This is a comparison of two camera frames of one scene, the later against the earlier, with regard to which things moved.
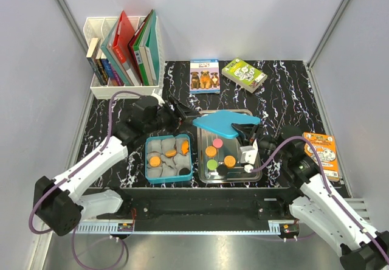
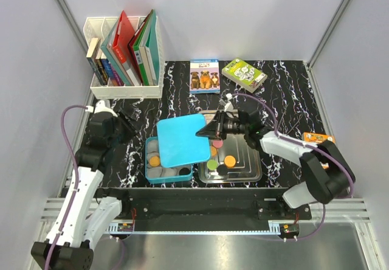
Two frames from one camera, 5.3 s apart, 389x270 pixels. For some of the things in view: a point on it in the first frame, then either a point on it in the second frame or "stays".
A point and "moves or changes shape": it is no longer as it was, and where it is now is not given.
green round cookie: x=211 y=164 stays
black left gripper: x=180 y=114 to x=127 y=123
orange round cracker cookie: x=154 y=161 stays
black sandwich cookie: x=222 y=169 stays
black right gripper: x=246 y=132 to x=215 y=129
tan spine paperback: x=92 y=56 stays
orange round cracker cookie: x=211 y=151 stays
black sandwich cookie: x=184 y=171 stays
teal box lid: x=219 y=123 moves or changes shape
